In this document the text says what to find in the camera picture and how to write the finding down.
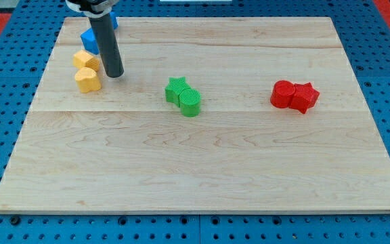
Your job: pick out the wooden board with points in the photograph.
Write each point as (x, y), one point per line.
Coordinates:
(125, 150)

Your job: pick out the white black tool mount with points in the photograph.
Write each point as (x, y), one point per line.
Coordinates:
(91, 8)

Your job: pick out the yellow hexagon block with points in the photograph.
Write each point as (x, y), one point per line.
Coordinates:
(83, 59)

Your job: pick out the blue cube block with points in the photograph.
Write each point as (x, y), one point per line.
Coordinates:
(89, 42)

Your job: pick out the red cylinder block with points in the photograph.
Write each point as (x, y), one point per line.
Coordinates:
(282, 94)

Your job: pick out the yellow heart block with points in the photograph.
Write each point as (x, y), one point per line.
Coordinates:
(87, 80)

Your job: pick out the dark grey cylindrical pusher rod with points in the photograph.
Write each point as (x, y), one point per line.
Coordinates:
(103, 30)

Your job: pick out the green cylinder block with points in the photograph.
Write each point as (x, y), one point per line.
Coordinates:
(189, 101)

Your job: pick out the red star block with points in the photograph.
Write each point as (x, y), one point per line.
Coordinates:
(304, 97)

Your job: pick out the green star block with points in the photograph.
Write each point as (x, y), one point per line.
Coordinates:
(174, 88)

